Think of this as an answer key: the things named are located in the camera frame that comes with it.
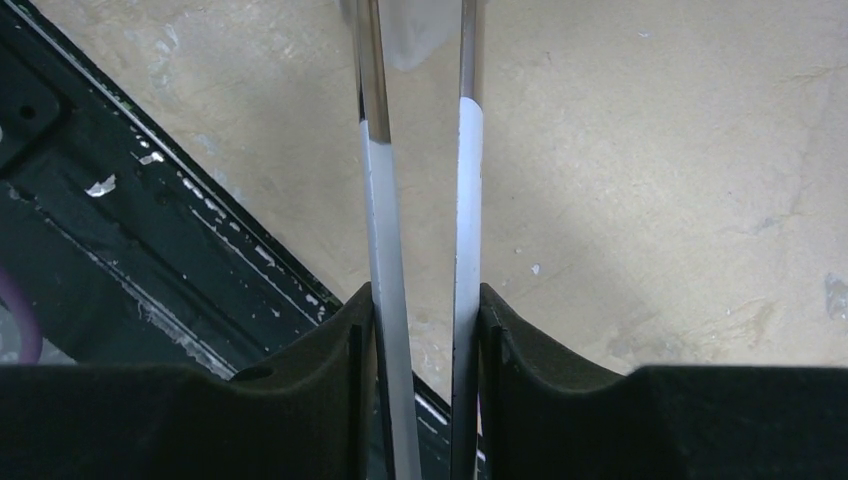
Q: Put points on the patterned white paper bag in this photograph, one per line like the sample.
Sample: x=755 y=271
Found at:
x=412 y=30

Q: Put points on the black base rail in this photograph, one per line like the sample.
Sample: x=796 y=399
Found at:
x=116 y=249

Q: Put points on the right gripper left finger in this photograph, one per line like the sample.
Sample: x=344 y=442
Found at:
x=302 y=413

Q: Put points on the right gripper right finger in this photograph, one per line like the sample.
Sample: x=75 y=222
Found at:
x=549 y=413

